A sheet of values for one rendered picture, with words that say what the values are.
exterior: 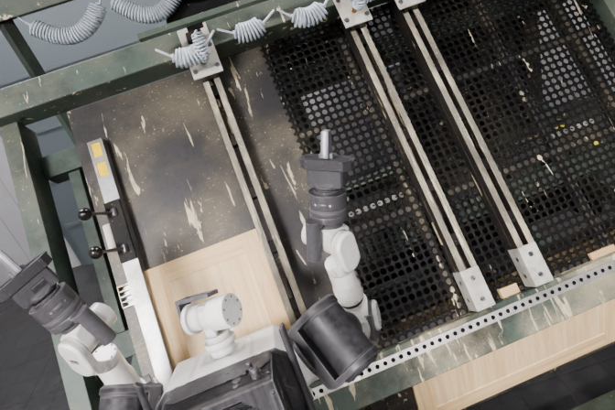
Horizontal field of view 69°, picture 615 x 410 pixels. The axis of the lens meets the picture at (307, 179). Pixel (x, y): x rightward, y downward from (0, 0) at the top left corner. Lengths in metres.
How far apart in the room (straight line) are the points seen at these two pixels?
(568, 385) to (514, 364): 0.47
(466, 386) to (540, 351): 0.33
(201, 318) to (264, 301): 0.52
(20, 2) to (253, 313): 1.42
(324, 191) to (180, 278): 0.66
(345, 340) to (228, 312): 0.23
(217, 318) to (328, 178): 0.37
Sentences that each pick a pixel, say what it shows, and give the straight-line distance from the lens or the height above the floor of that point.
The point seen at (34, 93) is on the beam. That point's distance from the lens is 1.71.
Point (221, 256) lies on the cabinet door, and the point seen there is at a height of 1.24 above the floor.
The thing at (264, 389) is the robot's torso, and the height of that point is 1.41.
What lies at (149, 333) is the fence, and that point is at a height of 1.15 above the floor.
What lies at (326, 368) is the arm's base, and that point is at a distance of 0.93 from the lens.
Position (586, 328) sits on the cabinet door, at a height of 0.39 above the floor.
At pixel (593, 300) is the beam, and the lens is 1.67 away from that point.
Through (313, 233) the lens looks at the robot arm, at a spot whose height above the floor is 1.45.
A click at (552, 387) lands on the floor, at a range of 2.49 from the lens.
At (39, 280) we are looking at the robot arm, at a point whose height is 1.56.
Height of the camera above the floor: 1.97
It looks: 25 degrees down
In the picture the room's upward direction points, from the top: 18 degrees counter-clockwise
